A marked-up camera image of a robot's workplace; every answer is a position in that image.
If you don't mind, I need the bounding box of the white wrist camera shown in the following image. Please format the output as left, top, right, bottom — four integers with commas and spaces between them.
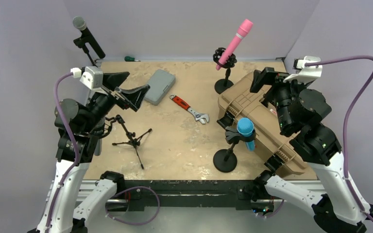
70, 66, 103, 91
283, 56, 322, 84

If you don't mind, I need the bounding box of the shock-mount mic stand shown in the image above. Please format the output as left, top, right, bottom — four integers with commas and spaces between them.
212, 47, 237, 95

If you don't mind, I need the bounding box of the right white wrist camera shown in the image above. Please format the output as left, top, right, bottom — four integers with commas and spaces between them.
283, 56, 322, 84

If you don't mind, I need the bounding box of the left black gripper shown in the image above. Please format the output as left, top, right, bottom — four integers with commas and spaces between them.
82, 71, 149, 132

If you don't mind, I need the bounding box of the black handheld microphone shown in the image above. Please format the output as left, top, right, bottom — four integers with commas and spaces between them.
72, 16, 106, 59

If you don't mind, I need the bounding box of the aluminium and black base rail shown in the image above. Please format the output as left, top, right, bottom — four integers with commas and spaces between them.
46, 179, 332, 213

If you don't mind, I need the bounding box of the round-base mic stand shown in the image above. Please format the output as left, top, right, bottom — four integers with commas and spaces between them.
73, 35, 97, 67
213, 126, 255, 173

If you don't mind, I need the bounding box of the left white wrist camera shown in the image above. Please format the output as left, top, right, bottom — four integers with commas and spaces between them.
70, 66, 103, 91

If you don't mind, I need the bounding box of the green handle screwdriver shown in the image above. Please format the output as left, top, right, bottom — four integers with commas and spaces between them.
124, 56, 140, 62

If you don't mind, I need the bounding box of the pink microphone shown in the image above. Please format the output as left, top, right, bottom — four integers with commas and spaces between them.
216, 19, 253, 70

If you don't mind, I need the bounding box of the blue microphone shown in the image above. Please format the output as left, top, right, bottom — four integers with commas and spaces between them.
237, 117, 255, 151

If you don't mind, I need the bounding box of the grey plastic case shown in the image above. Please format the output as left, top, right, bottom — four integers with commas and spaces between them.
144, 69, 176, 105

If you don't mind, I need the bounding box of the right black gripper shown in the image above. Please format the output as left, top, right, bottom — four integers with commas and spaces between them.
250, 66, 309, 132

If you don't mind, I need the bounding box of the purple cable loop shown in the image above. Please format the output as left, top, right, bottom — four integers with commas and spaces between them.
104, 185, 161, 226

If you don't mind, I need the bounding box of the red adjustable wrench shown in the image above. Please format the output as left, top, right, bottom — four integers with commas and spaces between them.
170, 94, 209, 125

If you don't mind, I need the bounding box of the black tripod shock-mount stand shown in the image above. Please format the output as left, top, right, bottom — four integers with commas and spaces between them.
104, 115, 153, 169

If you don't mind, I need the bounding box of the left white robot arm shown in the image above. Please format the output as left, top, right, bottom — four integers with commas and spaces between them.
33, 67, 150, 233

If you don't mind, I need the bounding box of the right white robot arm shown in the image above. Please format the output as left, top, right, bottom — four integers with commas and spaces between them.
250, 67, 373, 233

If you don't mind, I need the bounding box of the tan plastic tool case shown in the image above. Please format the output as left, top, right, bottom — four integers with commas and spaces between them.
217, 72, 310, 178

